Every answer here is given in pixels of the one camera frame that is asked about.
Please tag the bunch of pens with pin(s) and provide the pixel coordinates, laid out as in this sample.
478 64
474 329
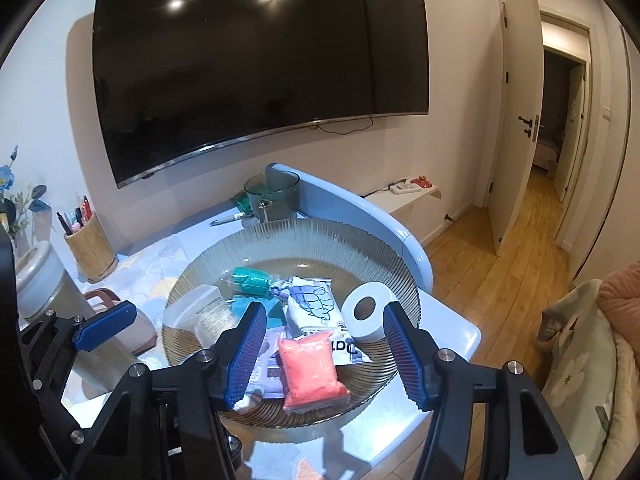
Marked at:
80 215

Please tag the pink cushion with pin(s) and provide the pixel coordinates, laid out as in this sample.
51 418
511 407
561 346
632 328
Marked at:
622 300

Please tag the red small dish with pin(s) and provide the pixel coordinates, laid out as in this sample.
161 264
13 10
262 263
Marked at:
421 183

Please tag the paper roll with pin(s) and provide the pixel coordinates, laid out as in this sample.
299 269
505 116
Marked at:
370 327

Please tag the black curved television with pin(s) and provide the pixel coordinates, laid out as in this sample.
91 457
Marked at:
250 60

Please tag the glass pitcher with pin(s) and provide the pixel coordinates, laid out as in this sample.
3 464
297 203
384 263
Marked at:
272 195

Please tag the grey thermos bottle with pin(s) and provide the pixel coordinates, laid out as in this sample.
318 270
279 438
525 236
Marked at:
37 280

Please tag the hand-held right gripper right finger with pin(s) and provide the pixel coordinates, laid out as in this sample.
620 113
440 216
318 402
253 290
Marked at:
405 355

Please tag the white open door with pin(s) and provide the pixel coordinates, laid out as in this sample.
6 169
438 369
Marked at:
515 185

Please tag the fan pattern table mat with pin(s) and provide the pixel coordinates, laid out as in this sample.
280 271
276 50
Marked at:
150 270

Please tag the teal soft packet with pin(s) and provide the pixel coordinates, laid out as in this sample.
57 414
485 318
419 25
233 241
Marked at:
275 312

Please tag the floral blanket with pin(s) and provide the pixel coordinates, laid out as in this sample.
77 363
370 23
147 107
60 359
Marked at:
575 375

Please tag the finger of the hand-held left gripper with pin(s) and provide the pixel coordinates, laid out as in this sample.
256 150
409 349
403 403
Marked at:
105 325

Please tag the white power strip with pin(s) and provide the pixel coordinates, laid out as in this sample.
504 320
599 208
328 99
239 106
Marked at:
402 189

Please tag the small brown handbag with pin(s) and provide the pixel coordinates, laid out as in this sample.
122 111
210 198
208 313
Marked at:
145 330

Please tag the green clay packet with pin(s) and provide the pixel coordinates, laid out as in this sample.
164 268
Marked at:
250 282

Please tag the white wall shelf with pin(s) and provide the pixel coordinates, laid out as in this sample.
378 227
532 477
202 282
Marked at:
395 205

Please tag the white panel door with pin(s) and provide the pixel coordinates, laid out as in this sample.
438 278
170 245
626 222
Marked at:
570 150

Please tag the pink clay packet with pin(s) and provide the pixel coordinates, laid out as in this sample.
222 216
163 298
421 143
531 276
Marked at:
307 370

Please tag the scale print tissue packet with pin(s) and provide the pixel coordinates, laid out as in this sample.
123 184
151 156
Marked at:
315 310

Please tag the woven pen holder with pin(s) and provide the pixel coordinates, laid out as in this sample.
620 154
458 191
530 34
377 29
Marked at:
90 255

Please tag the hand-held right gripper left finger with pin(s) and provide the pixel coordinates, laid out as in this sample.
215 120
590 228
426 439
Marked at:
247 355

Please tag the green flat object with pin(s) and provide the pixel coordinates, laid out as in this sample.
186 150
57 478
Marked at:
243 205

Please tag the artificial flower bouquet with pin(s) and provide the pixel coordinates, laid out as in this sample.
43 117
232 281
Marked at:
15 195

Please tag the marker pen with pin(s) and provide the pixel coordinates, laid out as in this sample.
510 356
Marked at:
227 219

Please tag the white translucent packet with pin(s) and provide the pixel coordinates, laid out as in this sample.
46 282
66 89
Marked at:
205 310

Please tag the ribbed glass plate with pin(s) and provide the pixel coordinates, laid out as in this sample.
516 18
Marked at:
310 245

